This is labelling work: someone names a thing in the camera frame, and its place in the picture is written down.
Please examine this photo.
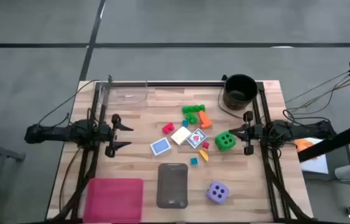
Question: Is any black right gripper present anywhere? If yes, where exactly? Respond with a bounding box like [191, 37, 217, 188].
[228, 110, 265, 156]

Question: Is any red toy brick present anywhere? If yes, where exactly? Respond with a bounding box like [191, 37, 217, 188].
[162, 121, 176, 135]

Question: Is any purple foam die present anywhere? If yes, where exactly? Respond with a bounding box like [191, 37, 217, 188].
[205, 180, 230, 205]

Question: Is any white roll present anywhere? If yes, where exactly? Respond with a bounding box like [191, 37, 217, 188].
[334, 162, 350, 181]

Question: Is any thin cable bundle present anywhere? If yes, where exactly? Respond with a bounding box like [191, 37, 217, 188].
[283, 70, 350, 118]

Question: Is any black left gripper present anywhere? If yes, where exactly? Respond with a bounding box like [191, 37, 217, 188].
[99, 113, 134, 158]

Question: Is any black diagonal beam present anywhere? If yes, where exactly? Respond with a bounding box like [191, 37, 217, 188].
[297, 122, 350, 163]

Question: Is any black pumpkin-face bucket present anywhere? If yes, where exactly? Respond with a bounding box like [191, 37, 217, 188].
[217, 73, 259, 119]

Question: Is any long green toy brick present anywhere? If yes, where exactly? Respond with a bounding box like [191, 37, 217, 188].
[182, 104, 206, 114]

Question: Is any pink plastic bin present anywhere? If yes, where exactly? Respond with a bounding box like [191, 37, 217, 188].
[82, 177, 145, 224]

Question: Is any long orange toy brick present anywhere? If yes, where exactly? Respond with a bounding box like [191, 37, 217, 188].
[198, 110, 213, 129]

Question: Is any black aluminium rig frame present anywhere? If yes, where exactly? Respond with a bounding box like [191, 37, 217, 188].
[50, 74, 314, 223]

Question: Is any orange-backed playing card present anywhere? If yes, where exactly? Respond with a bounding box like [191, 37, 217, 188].
[170, 126, 192, 146]

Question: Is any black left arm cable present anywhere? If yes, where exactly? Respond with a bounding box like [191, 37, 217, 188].
[37, 79, 101, 127]

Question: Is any green foam die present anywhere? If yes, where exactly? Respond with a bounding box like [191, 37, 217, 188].
[214, 130, 237, 152]

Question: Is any grey translucent plastic bin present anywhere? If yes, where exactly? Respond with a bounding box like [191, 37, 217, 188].
[156, 162, 189, 210]

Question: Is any white board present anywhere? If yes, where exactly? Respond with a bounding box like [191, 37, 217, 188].
[300, 136, 329, 175]

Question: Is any orange object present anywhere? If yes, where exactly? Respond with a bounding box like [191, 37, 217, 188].
[294, 138, 315, 153]

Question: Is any clear plastic bin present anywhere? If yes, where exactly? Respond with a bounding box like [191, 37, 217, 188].
[99, 80, 149, 110]

